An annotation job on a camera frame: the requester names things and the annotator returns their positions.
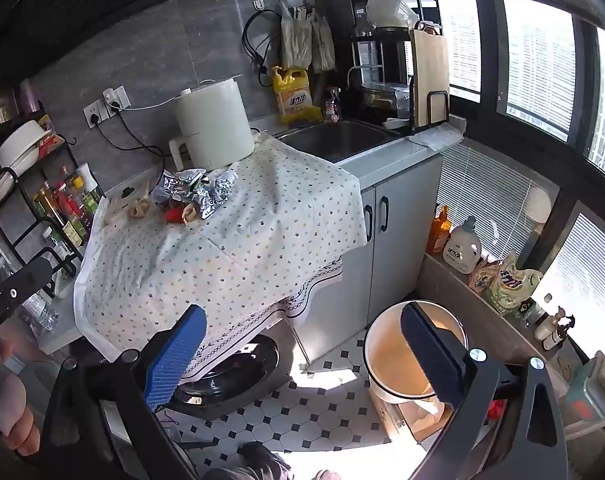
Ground white window blind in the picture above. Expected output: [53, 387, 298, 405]
[440, 142, 561, 266]

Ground white dark-bordered cloth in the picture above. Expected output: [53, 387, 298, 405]
[182, 255, 344, 382]

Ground small beige packet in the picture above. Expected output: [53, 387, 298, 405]
[469, 260, 501, 293]

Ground yellow detergent bottle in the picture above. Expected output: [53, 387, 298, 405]
[271, 65, 323, 126]

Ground stone window ledge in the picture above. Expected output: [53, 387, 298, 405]
[417, 252, 583, 391]

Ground pink cup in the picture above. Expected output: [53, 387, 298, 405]
[20, 80, 40, 113]

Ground orange bottle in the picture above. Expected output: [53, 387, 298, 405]
[427, 205, 452, 256]

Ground black window frame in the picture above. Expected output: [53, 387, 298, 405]
[457, 0, 605, 311]

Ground green refill pouch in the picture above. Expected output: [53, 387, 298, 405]
[485, 252, 543, 317]

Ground white cap oil bottle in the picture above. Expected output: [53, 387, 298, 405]
[77, 162, 106, 211]

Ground wall socket with black plug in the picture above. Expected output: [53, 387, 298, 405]
[84, 102, 108, 127]

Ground white laundry detergent bottle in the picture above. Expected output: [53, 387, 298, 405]
[443, 216, 483, 275]

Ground black dish rack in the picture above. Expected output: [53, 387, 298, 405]
[350, 0, 451, 133]

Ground teal metal tin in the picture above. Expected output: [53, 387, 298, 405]
[565, 360, 605, 421]

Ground cream air fryer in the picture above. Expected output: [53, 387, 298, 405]
[168, 74, 256, 172]

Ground white bowl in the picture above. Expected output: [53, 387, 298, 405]
[0, 120, 50, 171]

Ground wall socket with white plug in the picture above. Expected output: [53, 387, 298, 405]
[102, 86, 132, 111]

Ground cream pump bottle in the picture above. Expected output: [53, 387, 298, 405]
[543, 315, 576, 351]

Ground crumpled silver foil packet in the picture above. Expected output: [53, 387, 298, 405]
[152, 169, 206, 207]

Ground dark wall cabinet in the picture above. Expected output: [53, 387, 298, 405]
[0, 0, 218, 86]

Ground black power cable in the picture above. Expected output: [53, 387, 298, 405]
[95, 107, 170, 158]

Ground clear plastic sheet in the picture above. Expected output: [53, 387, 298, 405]
[423, 127, 466, 151]

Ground person's left hand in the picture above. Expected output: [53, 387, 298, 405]
[0, 339, 41, 457]

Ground floral tablecloth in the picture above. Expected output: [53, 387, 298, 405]
[74, 135, 368, 378]

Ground grey sink cabinet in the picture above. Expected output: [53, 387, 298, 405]
[290, 135, 446, 366]

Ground clear plastic water bottle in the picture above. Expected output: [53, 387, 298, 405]
[20, 290, 60, 331]

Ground black spice rack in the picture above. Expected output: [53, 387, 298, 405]
[0, 105, 90, 281]

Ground washing machine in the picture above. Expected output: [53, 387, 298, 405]
[82, 260, 343, 422]

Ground white plastic container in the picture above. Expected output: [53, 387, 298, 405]
[365, 0, 421, 28]

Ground white round trash bin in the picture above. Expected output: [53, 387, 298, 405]
[363, 300, 469, 406]

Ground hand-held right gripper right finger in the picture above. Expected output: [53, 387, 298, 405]
[400, 302, 568, 480]

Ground hanging clear plastic bag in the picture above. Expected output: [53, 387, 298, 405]
[281, 7, 313, 68]
[310, 10, 337, 73]

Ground crumpled brown paper bag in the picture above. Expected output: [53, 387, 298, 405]
[127, 197, 156, 221]

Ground white plate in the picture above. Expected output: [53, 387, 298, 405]
[0, 172, 20, 206]

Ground silver printed packet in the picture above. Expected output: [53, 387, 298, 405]
[197, 169, 239, 221]

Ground looped black cable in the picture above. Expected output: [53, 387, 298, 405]
[242, 7, 283, 76]

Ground colourful snack packets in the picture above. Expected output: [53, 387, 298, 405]
[35, 115, 66, 156]

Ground white power cable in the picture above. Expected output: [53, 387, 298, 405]
[110, 91, 190, 111]

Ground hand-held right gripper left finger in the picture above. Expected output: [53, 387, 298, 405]
[37, 304, 208, 480]

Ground steel sink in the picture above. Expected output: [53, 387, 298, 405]
[275, 120, 401, 163]

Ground cardboard box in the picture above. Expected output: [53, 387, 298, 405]
[377, 395, 453, 443]

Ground amber oil bottle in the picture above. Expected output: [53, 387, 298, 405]
[32, 185, 63, 228]

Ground white pump bottle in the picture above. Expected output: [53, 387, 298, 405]
[535, 307, 566, 341]

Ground wooden cutting board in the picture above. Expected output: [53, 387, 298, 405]
[409, 27, 451, 128]

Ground person's leg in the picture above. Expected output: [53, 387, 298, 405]
[202, 442, 296, 480]

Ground green label bottle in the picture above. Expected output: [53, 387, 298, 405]
[60, 215, 90, 248]

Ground small pink bottle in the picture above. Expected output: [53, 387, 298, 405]
[325, 87, 343, 123]

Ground red cap sauce bottle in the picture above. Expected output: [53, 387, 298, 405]
[55, 180, 83, 226]

